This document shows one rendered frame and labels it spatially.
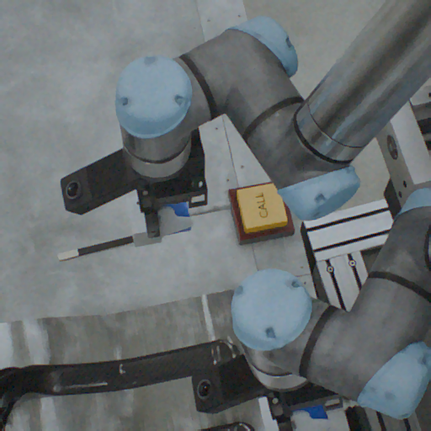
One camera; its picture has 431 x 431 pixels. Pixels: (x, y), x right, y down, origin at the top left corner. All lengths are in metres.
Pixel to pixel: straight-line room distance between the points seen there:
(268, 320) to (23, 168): 0.69
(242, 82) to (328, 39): 1.52
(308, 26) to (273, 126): 1.55
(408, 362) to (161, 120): 0.33
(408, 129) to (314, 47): 1.20
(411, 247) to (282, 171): 0.15
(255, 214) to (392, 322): 0.54
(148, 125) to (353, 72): 0.22
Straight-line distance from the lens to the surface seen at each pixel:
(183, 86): 1.10
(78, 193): 1.30
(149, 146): 1.15
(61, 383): 1.41
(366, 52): 1.01
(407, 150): 1.44
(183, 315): 1.45
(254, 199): 1.56
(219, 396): 1.24
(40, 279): 1.57
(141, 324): 1.45
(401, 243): 1.08
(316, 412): 1.37
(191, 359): 1.44
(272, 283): 1.05
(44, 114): 1.66
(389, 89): 1.02
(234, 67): 1.14
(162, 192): 1.29
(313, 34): 2.65
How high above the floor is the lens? 2.29
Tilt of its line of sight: 70 degrees down
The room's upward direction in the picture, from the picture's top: 3 degrees clockwise
